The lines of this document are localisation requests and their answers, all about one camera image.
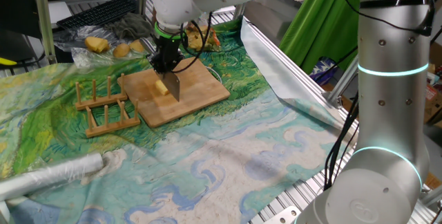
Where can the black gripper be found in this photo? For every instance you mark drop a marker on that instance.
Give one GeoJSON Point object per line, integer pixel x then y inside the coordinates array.
{"type": "Point", "coordinates": [168, 47]}

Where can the steel cleaver knife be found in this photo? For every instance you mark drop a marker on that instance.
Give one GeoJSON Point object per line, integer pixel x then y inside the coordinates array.
{"type": "Point", "coordinates": [172, 85]}

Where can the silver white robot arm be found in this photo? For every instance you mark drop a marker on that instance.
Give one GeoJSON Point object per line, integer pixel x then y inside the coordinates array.
{"type": "Point", "coordinates": [390, 113]}

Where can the yellow potato half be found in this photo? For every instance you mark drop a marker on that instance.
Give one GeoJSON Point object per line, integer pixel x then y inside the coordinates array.
{"type": "Point", "coordinates": [160, 87]}

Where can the whole brown potato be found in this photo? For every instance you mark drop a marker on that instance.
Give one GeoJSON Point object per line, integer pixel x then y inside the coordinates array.
{"type": "Point", "coordinates": [137, 46]}
{"type": "Point", "coordinates": [121, 50]}

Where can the wooden cutting board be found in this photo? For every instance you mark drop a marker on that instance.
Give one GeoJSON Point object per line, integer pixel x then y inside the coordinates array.
{"type": "Point", "coordinates": [200, 92]}

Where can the bag of chopped potato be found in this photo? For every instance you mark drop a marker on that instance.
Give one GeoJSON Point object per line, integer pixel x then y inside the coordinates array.
{"type": "Point", "coordinates": [203, 39]}

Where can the grey green rag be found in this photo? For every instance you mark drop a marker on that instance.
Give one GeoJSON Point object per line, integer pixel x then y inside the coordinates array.
{"type": "Point", "coordinates": [131, 25]}

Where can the peeled cut yellow potato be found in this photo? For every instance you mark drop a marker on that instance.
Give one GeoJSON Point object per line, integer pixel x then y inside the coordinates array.
{"type": "Point", "coordinates": [96, 44]}

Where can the clear plastic bag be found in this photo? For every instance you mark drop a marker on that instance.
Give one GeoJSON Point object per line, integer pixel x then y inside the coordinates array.
{"type": "Point", "coordinates": [86, 61]}

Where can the black keyboard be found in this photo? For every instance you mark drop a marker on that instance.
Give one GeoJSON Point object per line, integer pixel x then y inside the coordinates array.
{"type": "Point", "coordinates": [100, 11]}

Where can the wooden peg rack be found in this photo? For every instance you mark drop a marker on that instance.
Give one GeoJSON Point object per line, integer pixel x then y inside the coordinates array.
{"type": "Point", "coordinates": [103, 129]}

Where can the painted landscape tablecloth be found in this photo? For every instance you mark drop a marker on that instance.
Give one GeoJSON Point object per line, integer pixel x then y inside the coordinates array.
{"type": "Point", "coordinates": [207, 168]}

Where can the grey metal box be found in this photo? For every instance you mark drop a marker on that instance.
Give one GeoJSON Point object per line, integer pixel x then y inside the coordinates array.
{"type": "Point", "coordinates": [273, 13]}

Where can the white paper sheet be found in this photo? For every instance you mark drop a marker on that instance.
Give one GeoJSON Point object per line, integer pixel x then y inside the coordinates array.
{"type": "Point", "coordinates": [58, 11]}

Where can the green curtain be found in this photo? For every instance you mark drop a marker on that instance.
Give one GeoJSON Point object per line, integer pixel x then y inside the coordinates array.
{"type": "Point", "coordinates": [317, 27]}

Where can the blue patterned bag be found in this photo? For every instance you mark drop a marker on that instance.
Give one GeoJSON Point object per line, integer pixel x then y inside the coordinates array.
{"type": "Point", "coordinates": [323, 70]}

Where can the clear plastic wrap roll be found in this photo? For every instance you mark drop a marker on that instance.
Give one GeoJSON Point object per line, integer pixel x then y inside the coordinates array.
{"type": "Point", "coordinates": [52, 175]}

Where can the yellow object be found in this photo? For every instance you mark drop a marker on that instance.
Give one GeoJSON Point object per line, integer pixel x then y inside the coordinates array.
{"type": "Point", "coordinates": [7, 61]}

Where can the black monitor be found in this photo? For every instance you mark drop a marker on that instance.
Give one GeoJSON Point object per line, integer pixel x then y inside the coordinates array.
{"type": "Point", "coordinates": [17, 6]}

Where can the aluminium corner plate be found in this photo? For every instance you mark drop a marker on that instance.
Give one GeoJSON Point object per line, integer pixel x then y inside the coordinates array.
{"type": "Point", "coordinates": [283, 215]}

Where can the cardboard box red label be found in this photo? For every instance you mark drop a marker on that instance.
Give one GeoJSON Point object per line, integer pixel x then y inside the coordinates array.
{"type": "Point", "coordinates": [433, 106]}

